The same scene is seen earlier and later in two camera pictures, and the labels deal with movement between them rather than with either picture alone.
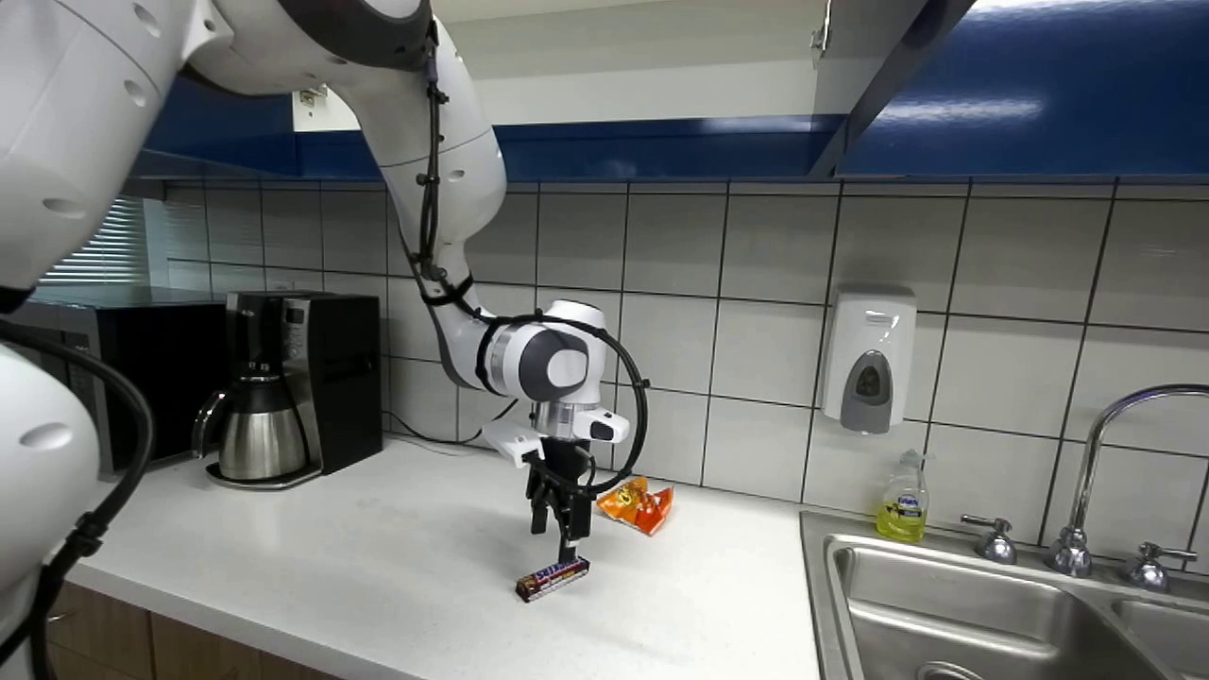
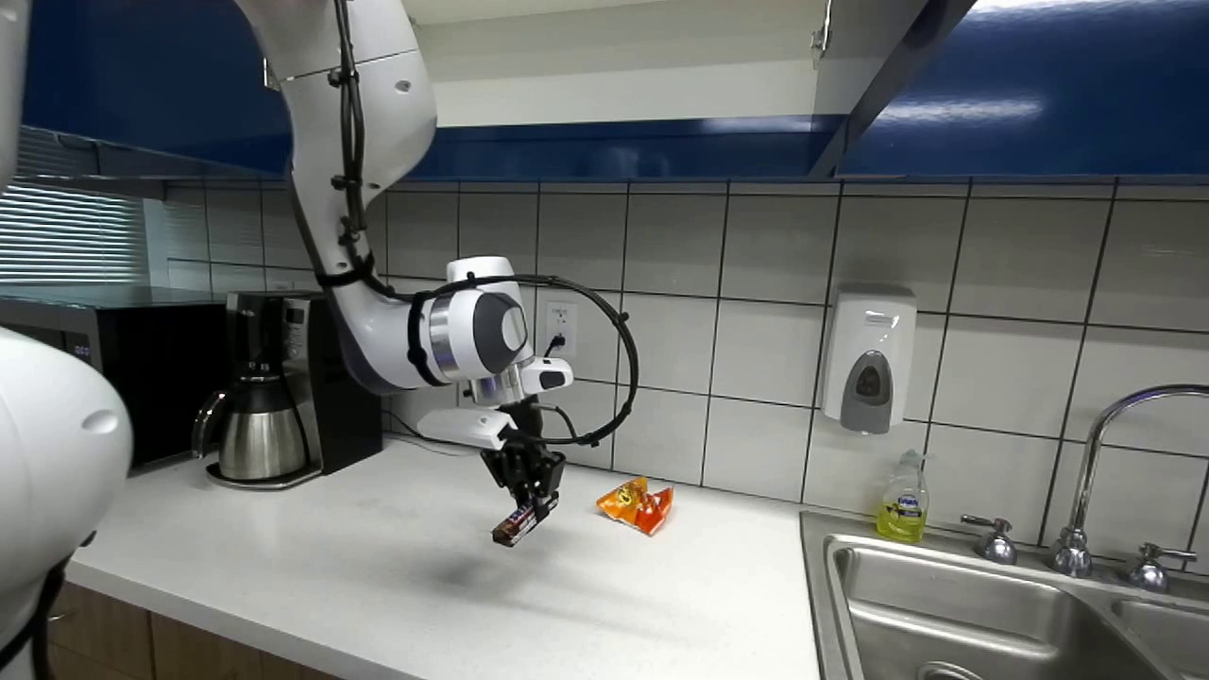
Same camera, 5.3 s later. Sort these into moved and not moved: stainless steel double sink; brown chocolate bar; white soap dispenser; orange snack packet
Moved: brown chocolate bar
Not moved: stainless steel double sink; white soap dispenser; orange snack packet
